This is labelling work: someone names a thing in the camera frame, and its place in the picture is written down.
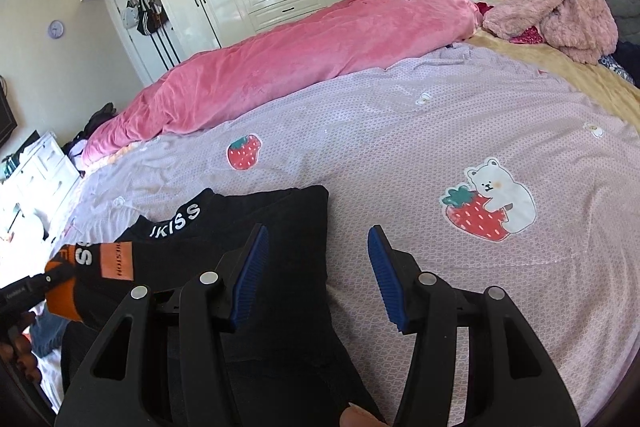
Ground dark blue patterned cloth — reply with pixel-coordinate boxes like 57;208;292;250
599;41;640;85

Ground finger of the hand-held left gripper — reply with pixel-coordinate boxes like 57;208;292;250
42;264;77;294

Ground lilac strawberry print bedsheet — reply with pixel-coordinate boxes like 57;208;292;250
30;41;640;427

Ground red patterned cloth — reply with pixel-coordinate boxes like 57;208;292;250
507;26;543;46

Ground black garment with orange print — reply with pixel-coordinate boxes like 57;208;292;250
42;187;396;427

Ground pink fluffy blanket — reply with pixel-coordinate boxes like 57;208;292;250
482;0;620;66

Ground hanging bags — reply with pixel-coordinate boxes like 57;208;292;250
121;0;168;38

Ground white dresser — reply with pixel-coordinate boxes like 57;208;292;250
0;131;83;248

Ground black television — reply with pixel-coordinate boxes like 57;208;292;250
0;76;18;146

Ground dark clothes pile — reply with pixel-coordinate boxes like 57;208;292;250
62;103;118;158

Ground person's left hand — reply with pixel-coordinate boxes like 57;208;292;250
0;312;40;385

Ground pink plush quilt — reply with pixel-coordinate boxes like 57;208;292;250
81;0;481;168

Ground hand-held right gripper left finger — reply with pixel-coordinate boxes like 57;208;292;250
54;223;271;427

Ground white door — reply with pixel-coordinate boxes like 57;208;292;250
106;0;183;86

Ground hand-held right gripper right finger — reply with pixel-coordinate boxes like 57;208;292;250
367;227;583;427

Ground person's right hand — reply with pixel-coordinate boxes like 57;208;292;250
340;402;387;427

